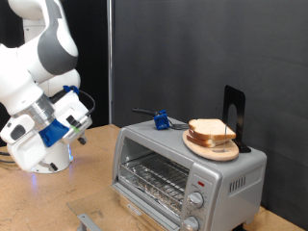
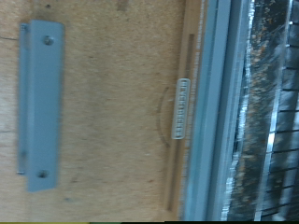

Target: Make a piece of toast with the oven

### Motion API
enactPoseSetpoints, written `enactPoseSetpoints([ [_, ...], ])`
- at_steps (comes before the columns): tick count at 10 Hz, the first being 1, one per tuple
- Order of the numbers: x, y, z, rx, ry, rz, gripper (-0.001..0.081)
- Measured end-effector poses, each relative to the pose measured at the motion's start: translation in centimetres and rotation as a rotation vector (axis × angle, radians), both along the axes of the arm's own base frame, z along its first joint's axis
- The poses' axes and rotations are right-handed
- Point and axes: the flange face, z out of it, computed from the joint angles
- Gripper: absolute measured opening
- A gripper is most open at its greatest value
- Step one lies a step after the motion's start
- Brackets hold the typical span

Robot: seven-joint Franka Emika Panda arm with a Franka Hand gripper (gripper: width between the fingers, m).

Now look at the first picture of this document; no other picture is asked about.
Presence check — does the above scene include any black metal bookend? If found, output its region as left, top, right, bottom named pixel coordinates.
left=221, top=85, right=253, bottom=154

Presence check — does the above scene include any glass oven door with handle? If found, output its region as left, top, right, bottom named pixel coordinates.
left=65, top=182, right=182, bottom=231

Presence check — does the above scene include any round wooden board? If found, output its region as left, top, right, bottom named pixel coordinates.
left=182, top=129, right=241, bottom=163

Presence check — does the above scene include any white bread slice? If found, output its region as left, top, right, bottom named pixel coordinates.
left=188, top=117, right=238, bottom=141
left=188, top=129, right=233, bottom=145
left=186, top=134, right=231, bottom=149

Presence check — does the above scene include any wire oven rack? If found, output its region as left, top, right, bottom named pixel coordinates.
left=120, top=152, right=191, bottom=211

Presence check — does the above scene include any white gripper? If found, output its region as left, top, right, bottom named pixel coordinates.
left=6, top=90, right=94, bottom=173

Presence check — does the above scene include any thin metal pin on board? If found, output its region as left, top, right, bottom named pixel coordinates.
left=222, top=123, right=230, bottom=153

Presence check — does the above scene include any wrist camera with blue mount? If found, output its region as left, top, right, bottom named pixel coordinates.
left=38, top=115, right=92, bottom=149

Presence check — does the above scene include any silver toaster oven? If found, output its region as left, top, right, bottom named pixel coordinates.
left=112, top=115, right=268, bottom=231

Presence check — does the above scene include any silver oven knob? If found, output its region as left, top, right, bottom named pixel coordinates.
left=187, top=191, right=205, bottom=210
left=182, top=215, right=201, bottom=231

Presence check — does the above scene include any vertical metal pole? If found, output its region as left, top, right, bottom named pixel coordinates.
left=107, top=0, right=115, bottom=125

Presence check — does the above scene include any blue cable clip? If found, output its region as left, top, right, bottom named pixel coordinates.
left=62, top=84, right=81, bottom=96

